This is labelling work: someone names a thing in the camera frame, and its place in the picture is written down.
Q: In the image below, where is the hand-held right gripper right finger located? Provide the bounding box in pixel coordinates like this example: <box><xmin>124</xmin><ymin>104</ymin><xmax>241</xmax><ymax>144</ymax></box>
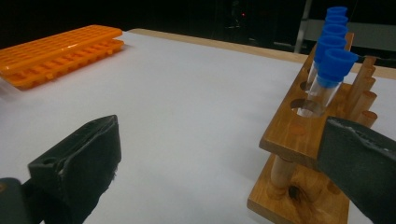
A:
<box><xmin>316</xmin><ymin>116</ymin><xmax>396</xmax><ymax>224</ymax></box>

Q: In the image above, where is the wooden test tube rack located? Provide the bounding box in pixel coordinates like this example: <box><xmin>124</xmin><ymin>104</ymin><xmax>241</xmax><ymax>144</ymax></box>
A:
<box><xmin>247</xmin><ymin>32</ymin><xmax>379</xmax><ymax>224</ymax></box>

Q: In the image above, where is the blue capped test tube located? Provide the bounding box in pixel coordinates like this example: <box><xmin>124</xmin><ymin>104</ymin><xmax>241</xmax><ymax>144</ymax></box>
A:
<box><xmin>320</xmin><ymin>23</ymin><xmax>349</xmax><ymax>40</ymax></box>
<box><xmin>297</xmin><ymin>48</ymin><xmax>359</xmax><ymax>119</ymax></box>
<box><xmin>326</xmin><ymin>6</ymin><xmax>348</xmax><ymax>18</ymax></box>
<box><xmin>305</xmin><ymin>35</ymin><xmax>347</xmax><ymax>92</ymax></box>
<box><xmin>324</xmin><ymin>14</ymin><xmax>349</xmax><ymax>27</ymax></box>

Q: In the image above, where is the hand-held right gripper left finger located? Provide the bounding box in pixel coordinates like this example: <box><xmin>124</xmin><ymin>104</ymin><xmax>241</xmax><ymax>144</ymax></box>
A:
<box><xmin>27</xmin><ymin>114</ymin><xmax>122</xmax><ymax>224</ymax></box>

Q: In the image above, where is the orange plastic tube rack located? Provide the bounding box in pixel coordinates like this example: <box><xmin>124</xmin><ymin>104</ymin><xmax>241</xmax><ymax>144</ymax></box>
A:
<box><xmin>0</xmin><ymin>24</ymin><xmax>125</xmax><ymax>91</ymax></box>

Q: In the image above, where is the dark equipment rack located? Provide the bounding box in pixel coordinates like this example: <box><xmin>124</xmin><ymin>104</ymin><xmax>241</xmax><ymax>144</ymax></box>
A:
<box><xmin>214</xmin><ymin>0</ymin><xmax>260</xmax><ymax>41</ymax></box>

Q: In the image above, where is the white board sheet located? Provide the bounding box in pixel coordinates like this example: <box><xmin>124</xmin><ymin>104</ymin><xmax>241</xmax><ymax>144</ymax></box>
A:
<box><xmin>0</xmin><ymin>31</ymin><xmax>396</xmax><ymax>224</ymax></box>

